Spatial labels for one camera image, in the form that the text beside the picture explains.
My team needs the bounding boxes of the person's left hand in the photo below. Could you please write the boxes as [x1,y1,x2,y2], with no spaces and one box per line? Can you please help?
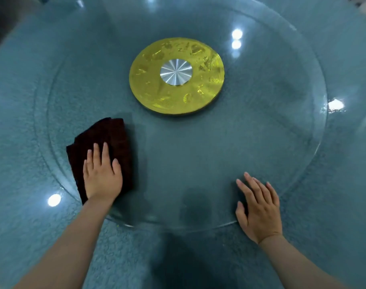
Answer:
[83,142,123,206]

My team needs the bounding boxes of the person's right hand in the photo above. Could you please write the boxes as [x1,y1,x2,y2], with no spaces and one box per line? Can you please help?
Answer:
[235,172,283,245]

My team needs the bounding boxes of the dark red cloth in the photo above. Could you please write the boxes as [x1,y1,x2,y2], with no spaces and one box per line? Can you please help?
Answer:
[66,117,135,205]

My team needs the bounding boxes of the person's left forearm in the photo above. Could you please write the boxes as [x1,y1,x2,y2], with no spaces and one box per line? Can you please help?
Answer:
[13,200,114,289]

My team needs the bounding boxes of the person's right forearm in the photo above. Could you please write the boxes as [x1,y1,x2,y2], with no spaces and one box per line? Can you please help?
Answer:
[260,235,349,289]

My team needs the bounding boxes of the round glass turntable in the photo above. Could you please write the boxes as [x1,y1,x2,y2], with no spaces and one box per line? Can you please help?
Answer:
[34,0,329,234]

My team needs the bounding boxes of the round blue table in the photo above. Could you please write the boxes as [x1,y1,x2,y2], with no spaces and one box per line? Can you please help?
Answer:
[0,0,366,289]

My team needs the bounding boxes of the yellow round disc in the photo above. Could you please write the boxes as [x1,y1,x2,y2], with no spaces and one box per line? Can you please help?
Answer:
[128,37,225,116]

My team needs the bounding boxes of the blue covered chair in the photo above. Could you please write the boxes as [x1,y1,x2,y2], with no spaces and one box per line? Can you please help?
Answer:
[0,0,42,55]

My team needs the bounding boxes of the round white clothed table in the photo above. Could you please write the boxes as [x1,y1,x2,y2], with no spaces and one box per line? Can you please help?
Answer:
[348,0,366,17]

